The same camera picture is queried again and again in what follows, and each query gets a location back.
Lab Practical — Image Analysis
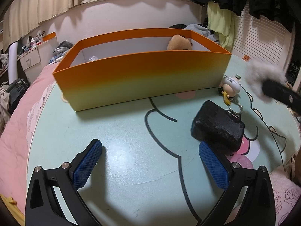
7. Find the white fluffy pom pom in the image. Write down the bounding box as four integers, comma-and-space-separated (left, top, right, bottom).
245, 60, 287, 103

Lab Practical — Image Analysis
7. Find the cartoon figure keychain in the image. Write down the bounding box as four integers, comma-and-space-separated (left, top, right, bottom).
218, 75, 243, 115

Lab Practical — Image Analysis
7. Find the black rough block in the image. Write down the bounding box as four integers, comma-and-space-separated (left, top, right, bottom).
191, 101, 245, 155

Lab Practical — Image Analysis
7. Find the brown bear plush blue cap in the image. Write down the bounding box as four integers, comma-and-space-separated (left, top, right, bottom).
167, 34, 192, 50

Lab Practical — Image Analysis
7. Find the clear plastic wrap bundle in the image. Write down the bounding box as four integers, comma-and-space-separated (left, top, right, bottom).
88, 56, 98, 62

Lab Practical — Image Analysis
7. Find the pink bed sheet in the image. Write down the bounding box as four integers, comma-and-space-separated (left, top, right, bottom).
1, 63, 57, 213

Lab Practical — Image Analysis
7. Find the lime green garment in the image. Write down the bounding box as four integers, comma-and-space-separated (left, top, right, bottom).
207, 1, 235, 52

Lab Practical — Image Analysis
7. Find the grey clothing pile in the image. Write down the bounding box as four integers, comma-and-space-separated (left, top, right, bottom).
184, 24, 219, 44

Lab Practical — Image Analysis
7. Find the mint green lap table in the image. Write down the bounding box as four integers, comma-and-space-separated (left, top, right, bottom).
27, 56, 300, 225

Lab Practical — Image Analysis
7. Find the black clothing on bed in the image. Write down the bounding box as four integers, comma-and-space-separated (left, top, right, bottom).
169, 24, 187, 29

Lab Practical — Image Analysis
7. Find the black bag on floor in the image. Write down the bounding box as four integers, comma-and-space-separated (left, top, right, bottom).
6, 79, 29, 109

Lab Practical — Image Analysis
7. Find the white bedside drawer unit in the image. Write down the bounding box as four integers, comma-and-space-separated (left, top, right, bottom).
18, 37, 58, 83

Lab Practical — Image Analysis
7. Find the orange cardboard box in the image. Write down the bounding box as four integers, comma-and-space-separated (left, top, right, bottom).
53, 28, 231, 111

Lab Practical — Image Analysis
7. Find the clothes heap on bed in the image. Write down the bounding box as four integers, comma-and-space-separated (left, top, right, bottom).
49, 40, 74, 64

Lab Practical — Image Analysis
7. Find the white paper roll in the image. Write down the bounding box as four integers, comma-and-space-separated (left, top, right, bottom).
8, 42, 18, 84

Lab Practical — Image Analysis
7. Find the orange box on shelf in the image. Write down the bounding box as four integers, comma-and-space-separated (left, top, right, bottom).
43, 32, 56, 41

